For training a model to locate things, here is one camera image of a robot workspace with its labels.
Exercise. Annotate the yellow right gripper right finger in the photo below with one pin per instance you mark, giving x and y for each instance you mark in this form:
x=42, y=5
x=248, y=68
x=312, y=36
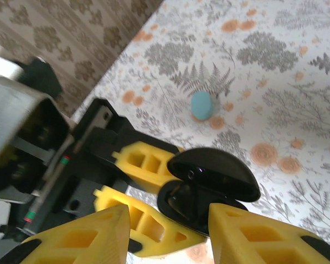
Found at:
x=264, y=242

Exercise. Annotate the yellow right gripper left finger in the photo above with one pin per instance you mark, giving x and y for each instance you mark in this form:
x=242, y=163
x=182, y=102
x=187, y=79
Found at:
x=79, y=242

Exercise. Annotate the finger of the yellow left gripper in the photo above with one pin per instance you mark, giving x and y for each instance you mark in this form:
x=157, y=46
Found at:
x=159, y=178
x=167, y=242

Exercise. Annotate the black earbud charging case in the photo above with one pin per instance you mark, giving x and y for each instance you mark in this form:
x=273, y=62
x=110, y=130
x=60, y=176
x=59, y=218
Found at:
x=214, y=165

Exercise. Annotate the small teal round cap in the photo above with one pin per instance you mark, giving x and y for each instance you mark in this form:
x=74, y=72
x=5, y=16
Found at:
x=202, y=105

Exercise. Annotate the floral printed tablecloth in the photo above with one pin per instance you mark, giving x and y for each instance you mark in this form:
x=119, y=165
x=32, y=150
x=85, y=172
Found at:
x=264, y=82

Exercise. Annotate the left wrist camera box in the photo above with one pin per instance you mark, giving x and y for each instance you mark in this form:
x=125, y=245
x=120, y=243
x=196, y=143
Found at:
x=11, y=110

